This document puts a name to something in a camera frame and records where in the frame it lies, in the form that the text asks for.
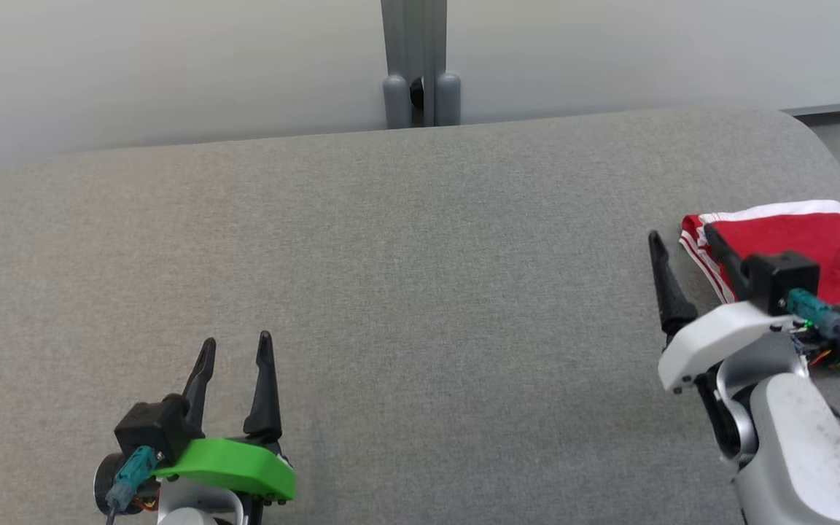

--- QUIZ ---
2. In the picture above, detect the left cable with teal plug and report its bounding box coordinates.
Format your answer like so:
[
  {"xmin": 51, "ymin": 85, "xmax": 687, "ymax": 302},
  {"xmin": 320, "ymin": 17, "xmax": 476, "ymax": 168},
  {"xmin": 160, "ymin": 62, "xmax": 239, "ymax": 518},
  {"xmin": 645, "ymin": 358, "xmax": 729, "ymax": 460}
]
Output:
[{"xmin": 103, "ymin": 446, "xmax": 158, "ymax": 525}]

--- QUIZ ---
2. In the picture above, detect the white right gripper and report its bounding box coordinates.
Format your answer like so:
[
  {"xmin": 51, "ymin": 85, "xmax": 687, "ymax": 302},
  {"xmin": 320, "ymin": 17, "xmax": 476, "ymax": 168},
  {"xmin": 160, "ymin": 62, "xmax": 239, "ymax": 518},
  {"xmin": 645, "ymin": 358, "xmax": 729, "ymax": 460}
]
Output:
[{"xmin": 647, "ymin": 225, "xmax": 840, "ymax": 395}]

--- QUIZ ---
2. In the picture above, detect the cable with teal plug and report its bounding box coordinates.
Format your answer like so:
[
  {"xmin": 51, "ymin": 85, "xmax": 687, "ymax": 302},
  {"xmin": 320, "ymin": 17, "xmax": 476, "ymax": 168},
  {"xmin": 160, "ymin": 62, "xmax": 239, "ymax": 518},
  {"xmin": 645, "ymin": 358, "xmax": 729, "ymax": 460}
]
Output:
[
  {"xmin": 103, "ymin": 446, "xmax": 158, "ymax": 525},
  {"xmin": 787, "ymin": 288, "xmax": 840, "ymax": 425}
]

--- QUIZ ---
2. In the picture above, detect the grey floor rail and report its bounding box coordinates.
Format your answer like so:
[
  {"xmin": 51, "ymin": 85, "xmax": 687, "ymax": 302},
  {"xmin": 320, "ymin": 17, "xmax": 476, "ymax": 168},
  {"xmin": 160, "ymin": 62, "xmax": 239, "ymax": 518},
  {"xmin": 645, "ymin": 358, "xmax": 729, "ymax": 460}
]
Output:
[{"xmin": 781, "ymin": 101, "xmax": 840, "ymax": 118}]

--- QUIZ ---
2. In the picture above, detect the red white basketball jersey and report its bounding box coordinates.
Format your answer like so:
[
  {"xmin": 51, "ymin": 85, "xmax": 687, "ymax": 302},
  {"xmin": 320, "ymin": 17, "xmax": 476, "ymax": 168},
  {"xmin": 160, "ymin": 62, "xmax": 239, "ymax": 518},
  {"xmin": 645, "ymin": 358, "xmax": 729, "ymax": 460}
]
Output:
[{"xmin": 679, "ymin": 211, "xmax": 840, "ymax": 369}]

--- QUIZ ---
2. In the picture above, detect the right cable with teal plug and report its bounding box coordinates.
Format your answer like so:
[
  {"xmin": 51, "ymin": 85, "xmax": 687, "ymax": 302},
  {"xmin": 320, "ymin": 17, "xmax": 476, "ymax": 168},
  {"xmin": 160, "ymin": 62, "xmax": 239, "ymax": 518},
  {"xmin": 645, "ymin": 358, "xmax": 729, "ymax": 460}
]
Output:
[{"xmin": 787, "ymin": 288, "xmax": 840, "ymax": 425}]

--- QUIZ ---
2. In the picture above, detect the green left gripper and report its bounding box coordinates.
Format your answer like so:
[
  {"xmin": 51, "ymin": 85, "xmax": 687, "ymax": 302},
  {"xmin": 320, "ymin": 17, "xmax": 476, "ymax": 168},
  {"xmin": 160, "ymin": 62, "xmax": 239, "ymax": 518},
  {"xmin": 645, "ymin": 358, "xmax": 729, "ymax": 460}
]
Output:
[{"xmin": 94, "ymin": 331, "xmax": 297, "ymax": 515}]

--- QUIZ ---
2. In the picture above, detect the grey metal partition post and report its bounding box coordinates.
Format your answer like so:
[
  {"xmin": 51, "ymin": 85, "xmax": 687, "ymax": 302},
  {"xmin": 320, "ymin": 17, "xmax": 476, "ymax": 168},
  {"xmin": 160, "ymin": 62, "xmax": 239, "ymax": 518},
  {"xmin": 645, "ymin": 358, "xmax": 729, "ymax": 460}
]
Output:
[{"xmin": 381, "ymin": 0, "xmax": 462, "ymax": 130}]

